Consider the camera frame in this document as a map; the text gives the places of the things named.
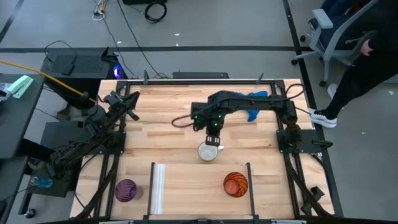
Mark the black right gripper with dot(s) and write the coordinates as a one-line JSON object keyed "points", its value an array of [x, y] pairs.
{"points": [[211, 127]]}

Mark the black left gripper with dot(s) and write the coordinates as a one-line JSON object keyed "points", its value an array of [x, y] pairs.
{"points": [[116, 104]]}

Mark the cream enamel mug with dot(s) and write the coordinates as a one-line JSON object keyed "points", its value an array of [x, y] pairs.
{"points": [[207, 153]]}

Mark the orange ball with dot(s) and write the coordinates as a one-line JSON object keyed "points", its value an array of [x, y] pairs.
{"points": [[235, 185]]}

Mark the purple ball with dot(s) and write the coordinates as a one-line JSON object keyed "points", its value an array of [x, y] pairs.
{"points": [[126, 190]]}

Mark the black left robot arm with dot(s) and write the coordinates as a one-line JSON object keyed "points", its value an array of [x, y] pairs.
{"points": [[99, 124]]}

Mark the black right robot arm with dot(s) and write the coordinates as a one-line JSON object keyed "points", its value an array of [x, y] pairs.
{"points": [[248, 100]]}

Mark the wooden shelf with black legs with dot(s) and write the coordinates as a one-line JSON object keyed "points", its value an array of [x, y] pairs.
{"points": [[192, 189]]}

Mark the blue cloth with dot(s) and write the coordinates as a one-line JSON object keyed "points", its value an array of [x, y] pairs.
{"points": [[253, 115]]}

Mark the black computer tower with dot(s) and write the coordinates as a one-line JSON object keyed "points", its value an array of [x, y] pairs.
{"points": [[84, 68]]}

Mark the flat black box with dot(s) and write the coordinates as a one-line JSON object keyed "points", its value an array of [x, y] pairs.
{"points": [[199, 75]]}

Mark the person's white shoe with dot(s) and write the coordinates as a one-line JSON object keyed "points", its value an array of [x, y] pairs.
{"points": [[321, 118], [332, 90]]}

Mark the mint green stapler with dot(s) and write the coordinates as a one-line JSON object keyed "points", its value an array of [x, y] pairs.
{"points": [[20, 85]]}

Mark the blue plastic item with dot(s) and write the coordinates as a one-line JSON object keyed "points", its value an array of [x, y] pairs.
{"points": [[43, 182]]}

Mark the black side desk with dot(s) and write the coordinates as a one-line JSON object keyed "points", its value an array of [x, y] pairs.
{"points": [[15, 124]]}

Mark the clear plastic packet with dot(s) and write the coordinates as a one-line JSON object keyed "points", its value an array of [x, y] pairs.
{"points": [[4, 91]]}

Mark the black caster wheel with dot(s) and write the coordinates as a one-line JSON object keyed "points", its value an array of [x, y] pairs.
{"points": [[30, 213]]}

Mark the grey and blue office chair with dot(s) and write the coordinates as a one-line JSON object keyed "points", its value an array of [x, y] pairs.
{"points": [[323, 18]]}

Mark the person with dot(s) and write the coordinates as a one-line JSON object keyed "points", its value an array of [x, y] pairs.
{"points": [[367, 71]]}

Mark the person's hand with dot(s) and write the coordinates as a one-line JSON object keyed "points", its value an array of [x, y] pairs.
{"points": [[367, 48]]}

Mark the black frame post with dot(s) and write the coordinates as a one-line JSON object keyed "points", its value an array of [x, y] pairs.
{"points": [[260, 78], [145, 77]]}

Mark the black aluminium table frame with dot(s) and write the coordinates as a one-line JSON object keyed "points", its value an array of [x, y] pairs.
{"points": [[186, 82]]}

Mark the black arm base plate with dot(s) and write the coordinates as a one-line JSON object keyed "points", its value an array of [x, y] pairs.
{"points": [[311, 143]]}

